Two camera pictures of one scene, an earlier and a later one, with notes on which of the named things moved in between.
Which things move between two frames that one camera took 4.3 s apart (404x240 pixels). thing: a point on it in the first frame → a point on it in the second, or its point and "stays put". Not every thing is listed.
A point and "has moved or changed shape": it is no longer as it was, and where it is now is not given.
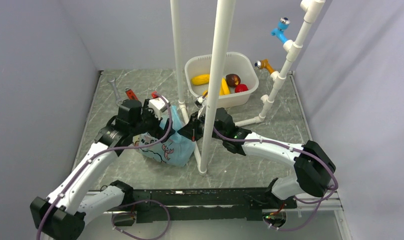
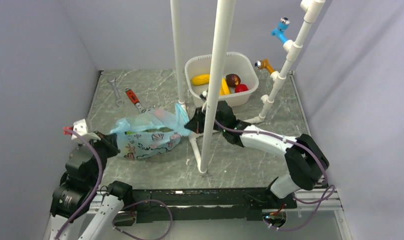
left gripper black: x=164 y=134 → x=110 y=141
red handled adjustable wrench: x=130 y=94 stays put
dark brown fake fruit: x=232 y=80 stays put
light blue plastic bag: x=177 y=152 has moved or changed shape
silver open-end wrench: x=119 y=101 stays put
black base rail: x=220 y=204 stays put
